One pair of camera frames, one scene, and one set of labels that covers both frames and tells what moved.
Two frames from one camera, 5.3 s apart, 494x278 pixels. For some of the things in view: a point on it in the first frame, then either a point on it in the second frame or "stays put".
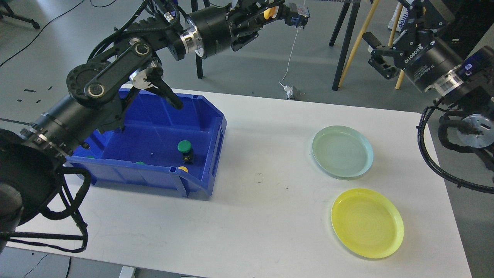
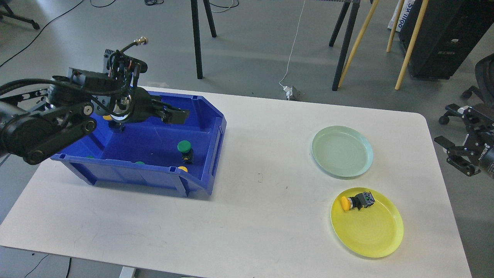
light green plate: (342, 152) stays put
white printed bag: (403, 18) stays put
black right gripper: (426, 59) → (477, 145)
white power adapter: (289, 91) stays put
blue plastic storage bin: (161, 144) stays put
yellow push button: (293, 14) → (360, 200)
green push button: (185, 147) stays put
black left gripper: (210, 31) → (136, 105)
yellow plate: (368, 222) stays put
